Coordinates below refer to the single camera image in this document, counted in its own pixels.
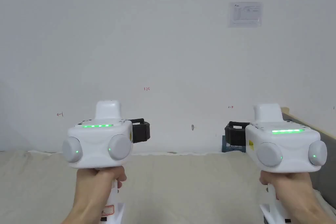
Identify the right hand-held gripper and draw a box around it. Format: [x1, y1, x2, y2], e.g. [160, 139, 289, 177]
[224, 104, 328, 224]

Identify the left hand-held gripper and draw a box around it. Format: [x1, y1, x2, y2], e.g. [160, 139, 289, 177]
[62, 100, 151, 224]

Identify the person's left forearm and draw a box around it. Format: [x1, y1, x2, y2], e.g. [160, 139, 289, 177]
[61, 197, 108, 224]

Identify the person's right forearm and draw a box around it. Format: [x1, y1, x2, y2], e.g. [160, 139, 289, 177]
[282, 197, 336, 224]

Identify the person's right hand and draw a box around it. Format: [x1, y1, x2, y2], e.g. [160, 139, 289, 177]
[259, 173, 317, 218]

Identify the person's left hand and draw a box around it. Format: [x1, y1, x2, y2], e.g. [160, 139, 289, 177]
[74, 166, 128, 216]

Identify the grey padded headboard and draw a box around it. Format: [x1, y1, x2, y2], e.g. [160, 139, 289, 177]
[281, 107, 336, 201]

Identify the dark blue box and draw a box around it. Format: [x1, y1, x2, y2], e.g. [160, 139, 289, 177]
[221, 135, 247, 153]

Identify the bed with beige sheet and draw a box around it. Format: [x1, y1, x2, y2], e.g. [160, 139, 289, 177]
[0, 150, 336, 224]

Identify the white paper notice sheet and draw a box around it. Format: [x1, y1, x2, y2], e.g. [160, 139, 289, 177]
[227, 2, 263, 28]

